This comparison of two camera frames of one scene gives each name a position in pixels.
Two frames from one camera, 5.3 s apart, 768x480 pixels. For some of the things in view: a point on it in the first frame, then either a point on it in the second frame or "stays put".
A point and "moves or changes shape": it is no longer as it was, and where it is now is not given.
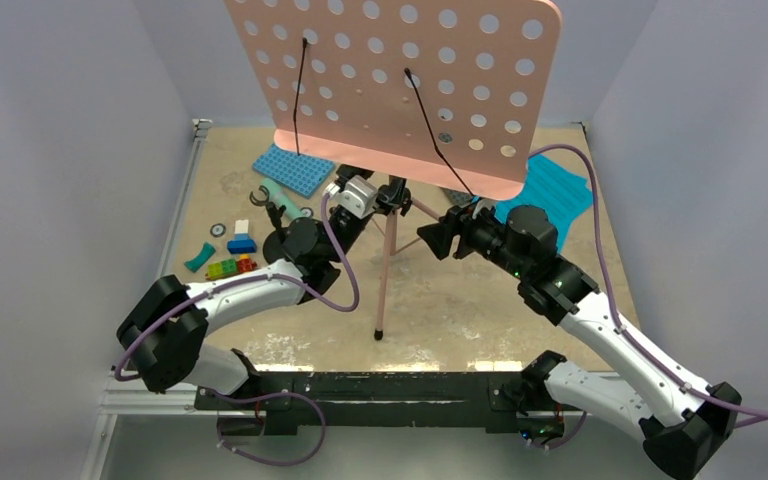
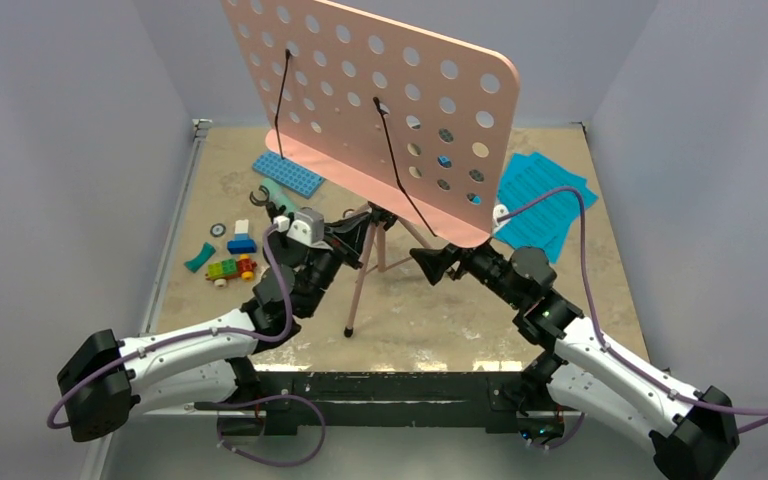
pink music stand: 460,97 moves or changes shape
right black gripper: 466,226 to 436,261
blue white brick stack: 241,244 stays put
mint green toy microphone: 289,205 stays put
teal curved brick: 196,263 stays put
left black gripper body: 384,205 to 322,268
